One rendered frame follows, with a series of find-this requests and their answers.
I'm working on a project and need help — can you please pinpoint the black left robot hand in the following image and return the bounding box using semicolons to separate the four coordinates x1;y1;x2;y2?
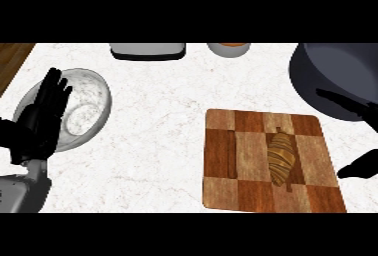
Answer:
0;67;74;166

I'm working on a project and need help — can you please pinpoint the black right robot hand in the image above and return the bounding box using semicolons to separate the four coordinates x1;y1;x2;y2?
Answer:
315;87;378;180

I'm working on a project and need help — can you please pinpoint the dark grey pot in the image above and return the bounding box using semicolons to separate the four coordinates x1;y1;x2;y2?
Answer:
287;42;378;123

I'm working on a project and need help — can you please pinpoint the brown croissant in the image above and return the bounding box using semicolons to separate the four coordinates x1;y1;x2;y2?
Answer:
266;131;299;188

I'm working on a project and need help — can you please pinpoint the checkered wooden cutting board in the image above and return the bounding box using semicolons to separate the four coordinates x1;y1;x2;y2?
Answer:
201;108;349;214

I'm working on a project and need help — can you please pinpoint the clear glass bowl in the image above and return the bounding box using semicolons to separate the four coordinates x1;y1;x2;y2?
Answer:
12;67;114;154

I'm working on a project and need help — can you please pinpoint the brown wooden surface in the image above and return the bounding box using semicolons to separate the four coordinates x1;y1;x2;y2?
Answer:
0;42;39;98

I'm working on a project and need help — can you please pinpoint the grey and black appliance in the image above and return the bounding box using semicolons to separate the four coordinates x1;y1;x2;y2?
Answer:
108;42;188;62

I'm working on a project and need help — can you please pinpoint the white cup with orange top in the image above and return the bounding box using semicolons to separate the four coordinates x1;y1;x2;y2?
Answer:
206;42;253;59

